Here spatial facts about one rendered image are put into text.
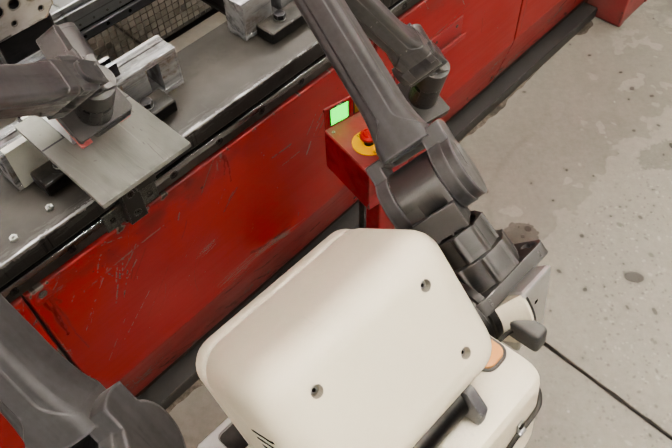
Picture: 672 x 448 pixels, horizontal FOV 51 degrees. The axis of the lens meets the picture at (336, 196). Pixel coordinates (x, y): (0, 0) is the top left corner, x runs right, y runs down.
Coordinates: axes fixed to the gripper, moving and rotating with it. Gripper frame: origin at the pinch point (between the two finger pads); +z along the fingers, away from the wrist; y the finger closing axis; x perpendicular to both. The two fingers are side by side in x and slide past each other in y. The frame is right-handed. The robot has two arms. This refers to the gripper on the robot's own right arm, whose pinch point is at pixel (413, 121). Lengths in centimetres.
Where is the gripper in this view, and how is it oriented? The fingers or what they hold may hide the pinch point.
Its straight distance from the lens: 149.2
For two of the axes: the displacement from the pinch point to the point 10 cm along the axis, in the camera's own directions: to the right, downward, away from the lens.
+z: -1.1, 4.3, 8.9
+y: -5.7, -7.7, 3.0
